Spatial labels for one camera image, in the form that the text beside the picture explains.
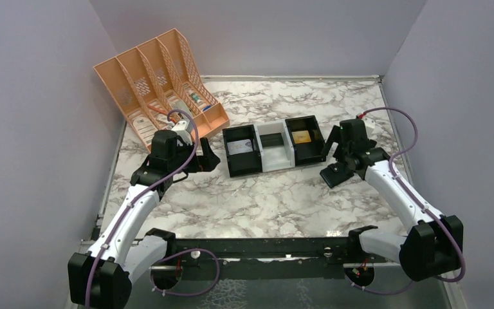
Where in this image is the black right card bin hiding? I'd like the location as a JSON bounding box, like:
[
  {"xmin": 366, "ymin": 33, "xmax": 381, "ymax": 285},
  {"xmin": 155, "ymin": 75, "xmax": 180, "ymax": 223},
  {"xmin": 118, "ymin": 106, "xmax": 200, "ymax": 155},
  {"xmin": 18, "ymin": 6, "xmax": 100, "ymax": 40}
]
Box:
[{"xmin": 285, "ymin": 115, "xmax": 326, "ymax": 167}]

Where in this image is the gold credit card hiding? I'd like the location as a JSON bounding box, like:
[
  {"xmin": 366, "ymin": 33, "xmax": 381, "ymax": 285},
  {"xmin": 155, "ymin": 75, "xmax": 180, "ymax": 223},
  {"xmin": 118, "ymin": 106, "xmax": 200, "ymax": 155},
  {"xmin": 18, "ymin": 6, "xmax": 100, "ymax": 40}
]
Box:
[{"xmin": 291, "ymin": 130, "xmax": 312, "ymax": 145}]

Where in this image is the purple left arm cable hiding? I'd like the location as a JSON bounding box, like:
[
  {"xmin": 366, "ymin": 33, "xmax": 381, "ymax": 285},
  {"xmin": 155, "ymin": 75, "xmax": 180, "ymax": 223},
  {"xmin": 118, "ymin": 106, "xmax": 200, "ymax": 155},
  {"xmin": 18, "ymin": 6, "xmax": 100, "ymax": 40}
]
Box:
[{"xmin": 84, "ymin": 109, "xmax": 200, "ymax": 308}]

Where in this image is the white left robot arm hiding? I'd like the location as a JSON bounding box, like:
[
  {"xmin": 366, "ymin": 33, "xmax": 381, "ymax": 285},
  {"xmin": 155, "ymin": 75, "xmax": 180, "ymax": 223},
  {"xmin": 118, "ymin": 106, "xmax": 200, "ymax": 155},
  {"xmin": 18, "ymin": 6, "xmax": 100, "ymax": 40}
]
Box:
[{"xmin": 68, "ymin": 129, "xmax": 220, "ymax": 308}]

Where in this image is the green white battery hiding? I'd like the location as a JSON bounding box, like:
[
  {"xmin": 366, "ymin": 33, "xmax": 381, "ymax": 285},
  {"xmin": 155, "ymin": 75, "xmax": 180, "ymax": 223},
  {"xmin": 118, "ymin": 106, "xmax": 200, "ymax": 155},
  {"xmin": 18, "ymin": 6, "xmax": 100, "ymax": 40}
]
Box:
[{"xmin": 190, "ymin": 92, "xmax": 203, "ymax": 105}]

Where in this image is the black card bin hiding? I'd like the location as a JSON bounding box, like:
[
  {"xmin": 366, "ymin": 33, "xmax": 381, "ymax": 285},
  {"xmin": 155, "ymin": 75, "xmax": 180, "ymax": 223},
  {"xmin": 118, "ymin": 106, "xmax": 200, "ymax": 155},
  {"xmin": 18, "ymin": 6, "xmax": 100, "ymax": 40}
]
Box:
[
  {"xmin": 223, "ymin": 124, "xmax": 262, "ymax": 178},
  {"xmin": 285, "ymin": 115, "xmax": 326, "ymax": 167}
]

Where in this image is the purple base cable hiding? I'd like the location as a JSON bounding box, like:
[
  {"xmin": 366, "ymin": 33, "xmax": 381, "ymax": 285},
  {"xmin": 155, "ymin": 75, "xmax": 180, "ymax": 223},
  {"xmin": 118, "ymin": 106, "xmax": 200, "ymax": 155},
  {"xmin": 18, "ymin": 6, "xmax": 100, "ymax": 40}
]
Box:
[
  {"xmin": 343, "ymin": 268, "xmax": 416, "ymax": 296},
  {"xmin": 149, "ymin": 248, "xmax": 221, "ymax": 298}
]

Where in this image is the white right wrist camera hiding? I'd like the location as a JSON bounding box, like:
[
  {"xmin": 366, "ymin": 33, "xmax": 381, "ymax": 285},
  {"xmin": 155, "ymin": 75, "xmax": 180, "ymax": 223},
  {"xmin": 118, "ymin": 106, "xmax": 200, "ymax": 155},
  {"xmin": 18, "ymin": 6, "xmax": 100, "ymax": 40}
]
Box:
[{"xmin": 356, "ymin": 113, "xmax": 376, "ymax": 137}]

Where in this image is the black left card bin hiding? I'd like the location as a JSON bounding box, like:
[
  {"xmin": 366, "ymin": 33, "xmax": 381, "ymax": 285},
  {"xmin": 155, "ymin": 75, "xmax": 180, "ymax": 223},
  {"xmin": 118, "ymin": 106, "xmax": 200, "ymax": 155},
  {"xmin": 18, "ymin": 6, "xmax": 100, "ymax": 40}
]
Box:
[{"xmin": 223, "ymin": 124, "xmax": 262, "ymax": 178}]

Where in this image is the red pen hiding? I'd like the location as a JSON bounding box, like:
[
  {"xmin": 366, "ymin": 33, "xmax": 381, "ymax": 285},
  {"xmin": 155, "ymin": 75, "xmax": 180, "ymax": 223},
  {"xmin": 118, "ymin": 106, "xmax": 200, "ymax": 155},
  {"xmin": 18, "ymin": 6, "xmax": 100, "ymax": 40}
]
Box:
[{"xmin": 147, "ymin": 106, "xmax": 177, "ymax": 124}]

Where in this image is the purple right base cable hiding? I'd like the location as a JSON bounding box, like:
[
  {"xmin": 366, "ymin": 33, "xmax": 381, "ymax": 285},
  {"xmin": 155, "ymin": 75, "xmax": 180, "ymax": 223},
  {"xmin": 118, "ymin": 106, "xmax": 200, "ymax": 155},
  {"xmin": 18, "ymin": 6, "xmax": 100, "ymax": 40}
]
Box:
[{"xmin": 343, "ymin": 268, "xmax": 416, "ymax": 296}]

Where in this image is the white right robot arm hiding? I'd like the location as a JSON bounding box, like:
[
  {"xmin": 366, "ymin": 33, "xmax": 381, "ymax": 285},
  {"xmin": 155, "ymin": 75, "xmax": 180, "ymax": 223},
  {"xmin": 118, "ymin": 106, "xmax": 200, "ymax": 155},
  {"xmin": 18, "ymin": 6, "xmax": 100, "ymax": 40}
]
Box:
[{"xmin": 320, "ymin": 118, "xmax": 464, "ymax": 281}]

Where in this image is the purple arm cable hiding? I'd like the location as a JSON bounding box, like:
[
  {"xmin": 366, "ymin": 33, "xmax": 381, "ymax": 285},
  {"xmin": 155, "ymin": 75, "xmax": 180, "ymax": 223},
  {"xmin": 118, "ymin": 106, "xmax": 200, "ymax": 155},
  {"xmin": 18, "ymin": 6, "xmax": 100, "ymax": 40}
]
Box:
[
  {"xmin": 84, "ymin": 109, "xmax": 200, "ymax": 308},
  {"xmin": 360, "ymin": 106, "xmax": 466, "ymax": 283}
]

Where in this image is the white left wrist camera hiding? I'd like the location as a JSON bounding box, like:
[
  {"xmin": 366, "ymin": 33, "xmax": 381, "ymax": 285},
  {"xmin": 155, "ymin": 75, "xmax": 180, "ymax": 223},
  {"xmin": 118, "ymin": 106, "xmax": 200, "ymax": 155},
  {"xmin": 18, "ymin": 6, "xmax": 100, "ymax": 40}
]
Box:
[{"xmin": 171, "ymin": 120, "xmax": 194, "ymax": 145}]

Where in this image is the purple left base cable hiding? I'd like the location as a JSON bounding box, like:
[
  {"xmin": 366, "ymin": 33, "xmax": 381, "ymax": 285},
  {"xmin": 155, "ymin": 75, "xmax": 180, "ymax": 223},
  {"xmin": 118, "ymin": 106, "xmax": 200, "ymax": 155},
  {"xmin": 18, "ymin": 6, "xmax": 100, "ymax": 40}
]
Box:
[{"xmin": 149, "ymin": 248, "xmax": 221, "ymax": 298}]

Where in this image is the white middle card bin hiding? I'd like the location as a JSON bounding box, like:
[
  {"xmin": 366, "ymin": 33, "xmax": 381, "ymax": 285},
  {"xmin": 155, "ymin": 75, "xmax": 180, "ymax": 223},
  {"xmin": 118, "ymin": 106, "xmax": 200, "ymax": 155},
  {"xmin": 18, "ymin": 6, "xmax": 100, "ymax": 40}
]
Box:
[{"xmin": 254, "ymin": 120, "xmax": 295, "ymax": 173}]

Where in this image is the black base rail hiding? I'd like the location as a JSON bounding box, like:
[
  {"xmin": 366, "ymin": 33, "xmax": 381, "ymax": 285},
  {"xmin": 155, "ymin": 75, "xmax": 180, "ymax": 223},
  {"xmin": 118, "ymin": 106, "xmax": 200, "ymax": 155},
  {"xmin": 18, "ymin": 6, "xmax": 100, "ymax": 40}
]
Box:
[{"xmin": 136, "ymin": 236, "xmax": 389, "ymax": 283}]

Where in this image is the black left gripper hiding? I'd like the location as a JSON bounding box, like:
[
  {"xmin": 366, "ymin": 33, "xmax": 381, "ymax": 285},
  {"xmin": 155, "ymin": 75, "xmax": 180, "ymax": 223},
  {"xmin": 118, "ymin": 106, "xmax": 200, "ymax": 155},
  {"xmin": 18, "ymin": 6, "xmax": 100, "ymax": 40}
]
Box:
[{"xmin": 169, "ymin": 137, "xmax": 220, "ymax": 174}]

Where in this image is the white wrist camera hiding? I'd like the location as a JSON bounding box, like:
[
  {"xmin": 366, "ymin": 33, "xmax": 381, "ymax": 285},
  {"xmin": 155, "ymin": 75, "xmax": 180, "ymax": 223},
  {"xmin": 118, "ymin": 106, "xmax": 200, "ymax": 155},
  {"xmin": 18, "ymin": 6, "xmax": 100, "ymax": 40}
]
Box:
[
  {"xmin": 356, "ymin": 113, "xmax": 376, "ymax": 137},
  {"xmin": 171, "ymin": 120, "xmax": 194, "ymax": 145}
]

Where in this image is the peach plastic file organizer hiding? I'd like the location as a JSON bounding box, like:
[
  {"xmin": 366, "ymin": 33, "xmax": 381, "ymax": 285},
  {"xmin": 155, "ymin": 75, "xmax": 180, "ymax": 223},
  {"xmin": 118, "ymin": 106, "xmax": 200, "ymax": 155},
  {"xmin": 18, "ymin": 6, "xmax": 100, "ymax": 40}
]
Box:
[{"xmin": 94, "ymin": 29, "xmax": 230, "ymax": 149}]

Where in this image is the silver credit card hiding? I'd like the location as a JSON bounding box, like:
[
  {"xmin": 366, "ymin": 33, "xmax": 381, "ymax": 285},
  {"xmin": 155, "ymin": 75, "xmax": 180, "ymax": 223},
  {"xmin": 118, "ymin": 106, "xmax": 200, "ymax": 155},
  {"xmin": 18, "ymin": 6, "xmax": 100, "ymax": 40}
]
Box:
[{"xmin": 226, "ymin": 139, "xmax": 253, "ymax": 155}]

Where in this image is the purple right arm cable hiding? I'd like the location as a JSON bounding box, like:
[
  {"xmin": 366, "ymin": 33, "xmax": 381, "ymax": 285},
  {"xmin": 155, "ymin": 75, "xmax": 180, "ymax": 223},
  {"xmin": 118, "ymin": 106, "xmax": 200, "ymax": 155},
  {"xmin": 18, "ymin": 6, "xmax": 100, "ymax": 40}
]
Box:
[{"xmin": 360, "ymin": 106, "xmax": 466, "ymax": 283}]

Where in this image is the black credit card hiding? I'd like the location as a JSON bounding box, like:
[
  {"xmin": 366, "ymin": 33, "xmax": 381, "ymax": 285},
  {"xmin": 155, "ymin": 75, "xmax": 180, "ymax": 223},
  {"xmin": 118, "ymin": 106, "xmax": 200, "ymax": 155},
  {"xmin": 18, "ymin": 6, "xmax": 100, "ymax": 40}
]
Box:
[{"xmin": 260, "ymin": 133, "xmax": 284, "ymax": 148}]

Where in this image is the white patterned card stack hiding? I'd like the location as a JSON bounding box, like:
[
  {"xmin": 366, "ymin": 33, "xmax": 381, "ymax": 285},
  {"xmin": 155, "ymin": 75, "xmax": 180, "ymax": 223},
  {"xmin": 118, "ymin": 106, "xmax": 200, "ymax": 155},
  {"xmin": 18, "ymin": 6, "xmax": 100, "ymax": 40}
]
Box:
[{"xmin": 133, "ymin": 117, "xmax": 157, "ymax": 145}]

